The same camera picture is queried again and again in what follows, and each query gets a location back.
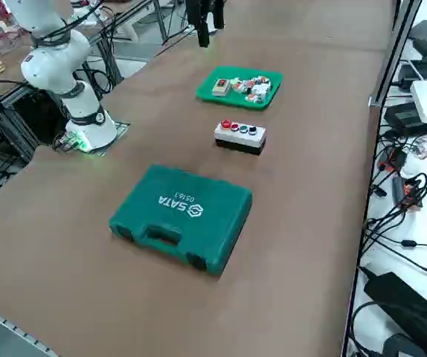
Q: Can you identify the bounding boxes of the long black cable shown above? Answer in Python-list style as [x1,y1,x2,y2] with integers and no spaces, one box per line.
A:
[361,218,427,279]

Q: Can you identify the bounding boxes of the green plastic tool case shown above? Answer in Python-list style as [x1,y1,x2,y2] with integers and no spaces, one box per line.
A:
[108,164,254,277]

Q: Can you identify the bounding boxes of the black power adapter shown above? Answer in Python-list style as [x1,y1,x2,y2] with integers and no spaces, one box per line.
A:
[383,102,427,136]

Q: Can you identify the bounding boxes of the aluminium frame post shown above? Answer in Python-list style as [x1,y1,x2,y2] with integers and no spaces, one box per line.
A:
[368,0,423,109]

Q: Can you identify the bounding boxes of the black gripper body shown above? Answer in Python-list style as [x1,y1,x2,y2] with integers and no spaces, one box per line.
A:
[186,0,217,24]

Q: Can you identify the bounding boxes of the beige small switch box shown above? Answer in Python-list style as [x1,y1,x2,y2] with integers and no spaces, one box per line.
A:
[211,77,232,99]

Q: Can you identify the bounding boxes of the green plastic tray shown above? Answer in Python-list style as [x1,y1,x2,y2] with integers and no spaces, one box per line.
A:
[195,65,285,112]

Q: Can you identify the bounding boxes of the white four-button control box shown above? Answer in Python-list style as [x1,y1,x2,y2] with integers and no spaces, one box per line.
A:
[213,119,267,157]

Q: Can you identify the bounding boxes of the black cable with orange plugs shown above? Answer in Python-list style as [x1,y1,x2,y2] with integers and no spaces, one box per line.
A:
[391,173,427,210]

